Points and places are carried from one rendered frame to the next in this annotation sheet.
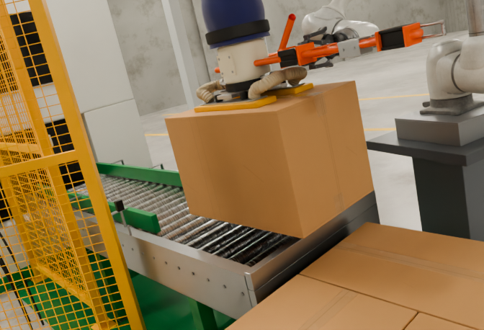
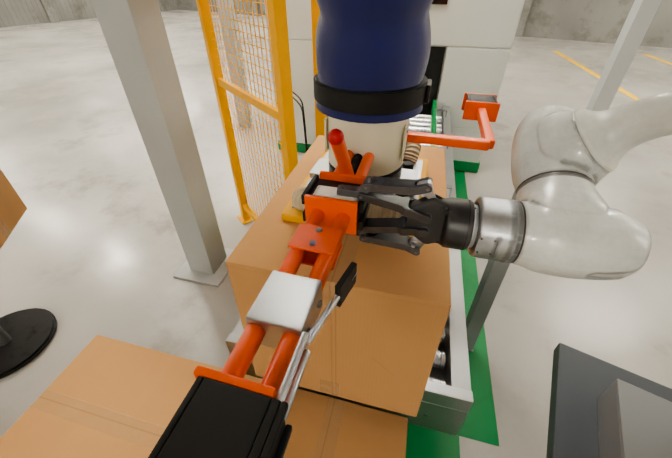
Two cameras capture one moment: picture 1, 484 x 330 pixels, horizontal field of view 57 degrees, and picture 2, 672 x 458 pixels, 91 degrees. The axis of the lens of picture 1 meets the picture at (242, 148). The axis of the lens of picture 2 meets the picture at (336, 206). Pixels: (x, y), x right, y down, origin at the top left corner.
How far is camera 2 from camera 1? 132 cm
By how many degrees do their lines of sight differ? 53
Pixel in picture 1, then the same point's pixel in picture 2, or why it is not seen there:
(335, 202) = (321, 383)
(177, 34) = not seen: outside the picture
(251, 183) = not seen: hidden behind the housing
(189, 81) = (622, 45)
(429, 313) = not seen: outside the picture
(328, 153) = (324, 343)
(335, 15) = (568, 153)
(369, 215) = (440, 411)
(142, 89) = not seen: hidden behind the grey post
